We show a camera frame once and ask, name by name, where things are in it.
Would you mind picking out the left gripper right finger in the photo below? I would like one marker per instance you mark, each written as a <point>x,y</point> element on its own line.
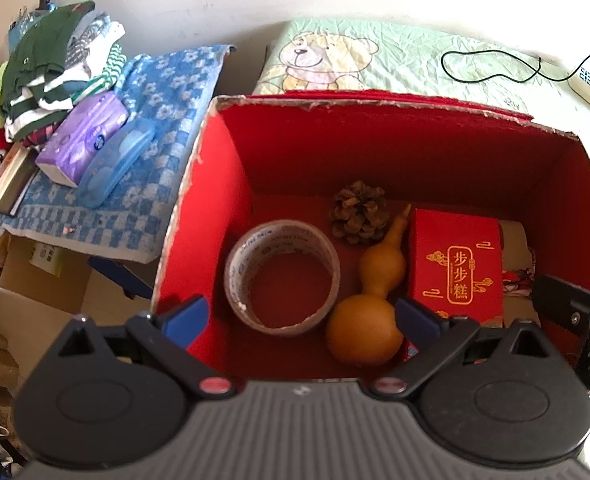
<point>439,341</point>

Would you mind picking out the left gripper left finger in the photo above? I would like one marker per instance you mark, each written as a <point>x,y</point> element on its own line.
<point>162,341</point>

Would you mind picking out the orange bottle gourd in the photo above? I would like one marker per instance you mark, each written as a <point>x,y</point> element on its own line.
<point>362,330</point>

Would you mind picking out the red gift box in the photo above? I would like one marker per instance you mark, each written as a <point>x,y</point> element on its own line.
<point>455,265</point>

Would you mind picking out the clear packing tape roll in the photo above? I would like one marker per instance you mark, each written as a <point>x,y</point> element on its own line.
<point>282,278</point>

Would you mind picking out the brown pine cone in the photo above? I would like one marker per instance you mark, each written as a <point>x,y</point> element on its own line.
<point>359,214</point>

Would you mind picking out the beige leather pouch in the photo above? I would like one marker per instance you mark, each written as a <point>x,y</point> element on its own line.
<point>518,269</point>

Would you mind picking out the brown cardboard box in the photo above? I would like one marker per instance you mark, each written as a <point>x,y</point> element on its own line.
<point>54,276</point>

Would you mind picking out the blue plastic case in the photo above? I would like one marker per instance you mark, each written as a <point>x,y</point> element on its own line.
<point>113,161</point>

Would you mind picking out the red cardboard box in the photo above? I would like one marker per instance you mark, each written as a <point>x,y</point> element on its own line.
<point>261,159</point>

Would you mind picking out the stacked books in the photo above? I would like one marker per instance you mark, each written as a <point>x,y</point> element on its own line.
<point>16,171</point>

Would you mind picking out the purple tissue pack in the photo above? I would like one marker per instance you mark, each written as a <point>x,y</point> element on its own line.
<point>82,134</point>

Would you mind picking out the blue patterned towel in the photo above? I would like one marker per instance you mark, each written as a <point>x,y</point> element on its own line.
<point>122,208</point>

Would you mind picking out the bear print pillow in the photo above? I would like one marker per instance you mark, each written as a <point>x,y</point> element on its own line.
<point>314,54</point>

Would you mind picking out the pile of folded clothes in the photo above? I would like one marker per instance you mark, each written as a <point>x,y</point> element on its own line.
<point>55,59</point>

